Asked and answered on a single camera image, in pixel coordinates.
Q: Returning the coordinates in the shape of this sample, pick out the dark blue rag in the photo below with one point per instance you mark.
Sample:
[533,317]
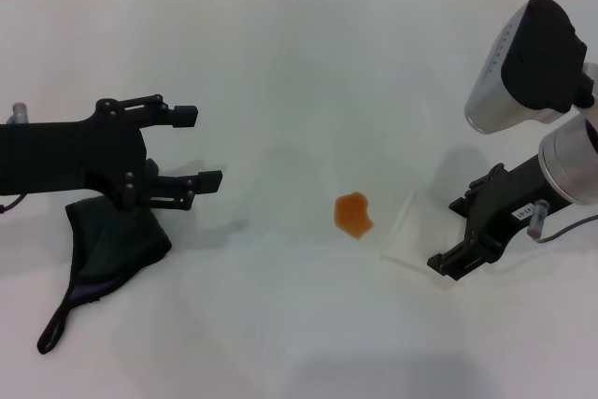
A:
[112,245]

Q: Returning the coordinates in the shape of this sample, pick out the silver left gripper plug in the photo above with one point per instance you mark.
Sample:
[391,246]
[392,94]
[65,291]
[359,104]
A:
[19,111]

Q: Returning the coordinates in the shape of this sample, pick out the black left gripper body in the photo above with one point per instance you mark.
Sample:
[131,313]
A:
[70,156]

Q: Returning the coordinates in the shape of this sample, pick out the white paper cup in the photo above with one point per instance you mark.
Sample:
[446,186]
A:
[416,231]

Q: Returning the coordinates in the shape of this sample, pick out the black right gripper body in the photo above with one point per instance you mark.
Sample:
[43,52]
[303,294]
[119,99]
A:
[518,193]

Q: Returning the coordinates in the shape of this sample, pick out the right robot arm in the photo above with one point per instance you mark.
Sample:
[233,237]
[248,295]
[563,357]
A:
[572,161]

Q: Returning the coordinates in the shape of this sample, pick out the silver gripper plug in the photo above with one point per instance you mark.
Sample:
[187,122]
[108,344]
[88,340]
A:
[538,219]
[19,111]

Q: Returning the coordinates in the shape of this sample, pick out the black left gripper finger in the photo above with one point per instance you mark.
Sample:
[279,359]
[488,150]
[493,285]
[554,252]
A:
[209,180]
[186,116]

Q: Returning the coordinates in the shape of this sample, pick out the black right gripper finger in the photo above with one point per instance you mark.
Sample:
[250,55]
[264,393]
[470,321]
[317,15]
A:
[460,259]
[472,200]

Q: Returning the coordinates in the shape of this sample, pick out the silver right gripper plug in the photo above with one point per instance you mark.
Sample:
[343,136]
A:
[538,219]

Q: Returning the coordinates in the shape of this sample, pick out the orange-brown liquid stain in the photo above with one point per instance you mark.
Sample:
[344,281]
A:
[352,214]

